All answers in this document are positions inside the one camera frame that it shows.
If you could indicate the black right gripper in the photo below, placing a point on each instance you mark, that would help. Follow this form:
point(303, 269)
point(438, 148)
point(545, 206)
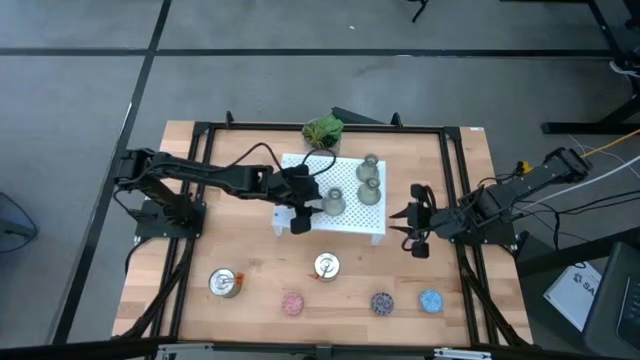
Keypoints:
point(435, 225)

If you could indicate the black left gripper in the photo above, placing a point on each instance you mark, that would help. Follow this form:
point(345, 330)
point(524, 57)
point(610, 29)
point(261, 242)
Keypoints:
point(295, 192)

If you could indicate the green ribbed glass vase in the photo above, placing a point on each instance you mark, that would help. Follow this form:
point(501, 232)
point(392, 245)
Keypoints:
point(369, 193)
point(368, 169)
point(334, 202)

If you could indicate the orange candle can with tag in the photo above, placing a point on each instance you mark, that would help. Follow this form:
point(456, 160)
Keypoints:
point(327, 266)

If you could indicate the blue patterned candle tin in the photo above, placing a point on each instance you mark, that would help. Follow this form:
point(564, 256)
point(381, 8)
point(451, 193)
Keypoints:
point(431, 301)

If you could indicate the dark red-white patterned candle tin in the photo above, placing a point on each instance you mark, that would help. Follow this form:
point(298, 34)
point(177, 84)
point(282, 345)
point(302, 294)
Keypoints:
point(382, 303)

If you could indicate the pink floral candle tin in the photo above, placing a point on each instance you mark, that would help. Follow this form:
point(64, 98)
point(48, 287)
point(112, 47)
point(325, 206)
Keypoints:
point(292, 303)

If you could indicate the silver tin can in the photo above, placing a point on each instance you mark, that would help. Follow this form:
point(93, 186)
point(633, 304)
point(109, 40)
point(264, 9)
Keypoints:
point(225, 282)

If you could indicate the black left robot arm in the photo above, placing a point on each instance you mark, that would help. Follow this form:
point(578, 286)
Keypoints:
point(220, 175)

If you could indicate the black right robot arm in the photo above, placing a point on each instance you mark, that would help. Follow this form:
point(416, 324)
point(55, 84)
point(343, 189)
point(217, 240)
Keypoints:
point(505, 197)

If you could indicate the white perforated metal shelf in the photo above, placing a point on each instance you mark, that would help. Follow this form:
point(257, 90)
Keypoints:
point(350, 220)

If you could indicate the green potted plant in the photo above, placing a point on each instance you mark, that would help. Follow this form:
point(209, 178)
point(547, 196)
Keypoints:
point(322, 131)

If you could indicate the white printed paper manual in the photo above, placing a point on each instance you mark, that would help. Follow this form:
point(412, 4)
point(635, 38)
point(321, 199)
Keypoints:
point(572, 295)

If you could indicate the black desk leg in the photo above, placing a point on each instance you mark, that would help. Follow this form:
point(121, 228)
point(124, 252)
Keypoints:
point(590, 127)

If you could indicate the black tripod leg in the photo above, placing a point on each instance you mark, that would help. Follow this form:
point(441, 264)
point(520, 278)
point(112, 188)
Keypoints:
point(420, 9)

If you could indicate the dark grey laptop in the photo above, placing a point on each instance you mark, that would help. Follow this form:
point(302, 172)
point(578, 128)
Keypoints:
point(612, 310)

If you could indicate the black white shoe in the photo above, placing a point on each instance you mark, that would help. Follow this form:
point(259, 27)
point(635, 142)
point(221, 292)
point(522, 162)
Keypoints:
point(625, 67)

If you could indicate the dark grey chair base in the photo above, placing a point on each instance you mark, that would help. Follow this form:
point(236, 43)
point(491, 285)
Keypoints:
point(15, 225)

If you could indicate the black metal table frame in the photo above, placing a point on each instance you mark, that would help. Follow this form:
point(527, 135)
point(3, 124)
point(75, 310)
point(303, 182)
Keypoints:
point(452, 165)

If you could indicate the black angled bracket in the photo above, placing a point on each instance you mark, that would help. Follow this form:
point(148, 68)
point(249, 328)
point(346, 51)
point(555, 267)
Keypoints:
point(357, 117)

